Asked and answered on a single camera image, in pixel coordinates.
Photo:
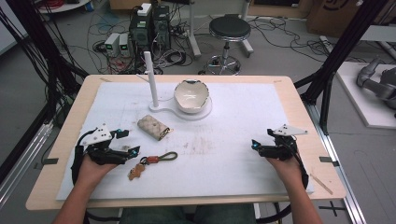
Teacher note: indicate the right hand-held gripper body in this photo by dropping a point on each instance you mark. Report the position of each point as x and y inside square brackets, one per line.
[280, 149]

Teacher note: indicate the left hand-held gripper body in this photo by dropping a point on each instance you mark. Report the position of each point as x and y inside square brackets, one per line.
[99, 152]

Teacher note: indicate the person's left hand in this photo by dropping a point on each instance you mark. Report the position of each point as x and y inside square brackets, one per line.
[93, 171]

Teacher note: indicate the person's right hand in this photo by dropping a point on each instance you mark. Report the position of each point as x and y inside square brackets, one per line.
[286, 171]

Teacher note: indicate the beige quilted key pouch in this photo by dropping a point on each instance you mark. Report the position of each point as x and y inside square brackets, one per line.
[153, 127]

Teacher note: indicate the white table mat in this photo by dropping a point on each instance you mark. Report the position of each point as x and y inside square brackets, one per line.
[230, 161]

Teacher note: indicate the light wooden table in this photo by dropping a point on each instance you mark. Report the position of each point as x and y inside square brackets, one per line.
[300, 102]

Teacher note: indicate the black tape piece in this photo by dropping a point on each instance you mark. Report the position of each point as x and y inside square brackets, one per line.
[327, 160]
[50, 161]

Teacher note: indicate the thin wooden stick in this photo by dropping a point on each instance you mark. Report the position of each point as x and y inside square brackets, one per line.
[321, 184]

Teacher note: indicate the white stand with pole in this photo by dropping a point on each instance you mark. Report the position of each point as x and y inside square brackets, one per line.
[151, 81]

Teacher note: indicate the white ceramic bowl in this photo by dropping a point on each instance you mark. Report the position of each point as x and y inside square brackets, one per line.
[190, 96]

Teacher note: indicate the black tape cross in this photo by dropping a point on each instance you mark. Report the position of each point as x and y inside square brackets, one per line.
[332, 208]

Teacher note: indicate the person's legs in jeans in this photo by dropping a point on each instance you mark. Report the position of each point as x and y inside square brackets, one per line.
[186, 215]

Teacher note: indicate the grey bench power supply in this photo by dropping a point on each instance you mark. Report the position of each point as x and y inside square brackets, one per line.
[111, 43]
[124, 45]

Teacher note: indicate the white floor platform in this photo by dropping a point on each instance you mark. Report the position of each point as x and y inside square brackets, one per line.
[358, 102]

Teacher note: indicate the white desk leg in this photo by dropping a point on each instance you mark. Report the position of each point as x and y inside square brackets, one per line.
[246, 37]
[193, 31]

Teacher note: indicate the black computer tower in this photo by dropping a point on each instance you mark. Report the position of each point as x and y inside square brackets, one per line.
[162, 25]
[140, 31]

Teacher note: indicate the black round stool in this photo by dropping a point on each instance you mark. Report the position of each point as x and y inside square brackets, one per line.
[229, 28]

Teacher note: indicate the small white box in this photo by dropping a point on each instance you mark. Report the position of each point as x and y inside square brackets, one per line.
[144, 9]

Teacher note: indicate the cardboard box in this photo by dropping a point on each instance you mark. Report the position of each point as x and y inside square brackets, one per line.
[333, 15]

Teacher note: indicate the round white table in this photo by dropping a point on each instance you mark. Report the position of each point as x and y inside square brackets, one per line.
[62, 5]

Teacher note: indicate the aluminium rail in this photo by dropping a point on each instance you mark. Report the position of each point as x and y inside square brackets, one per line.
[339, 177]
[21, 168]

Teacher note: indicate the black metal frame post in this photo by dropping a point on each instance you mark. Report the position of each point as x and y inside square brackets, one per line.
[37, 40]
[345, 43]

